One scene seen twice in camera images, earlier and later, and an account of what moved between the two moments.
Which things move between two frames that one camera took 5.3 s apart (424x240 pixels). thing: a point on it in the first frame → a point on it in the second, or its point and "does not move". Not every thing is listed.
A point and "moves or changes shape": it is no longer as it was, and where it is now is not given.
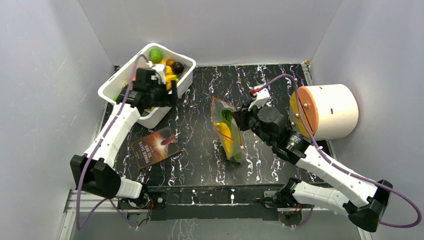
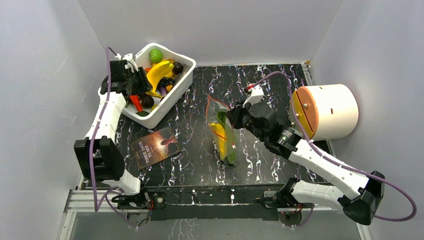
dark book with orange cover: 155,147 does not move
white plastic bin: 121,81 does not move
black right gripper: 242,117 does not move
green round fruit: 155,56 does not move
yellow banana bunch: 226,133 → 221,139
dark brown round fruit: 177,68 does not move
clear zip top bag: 225,123 moves or changes shape
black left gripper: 167,101 → 145,85
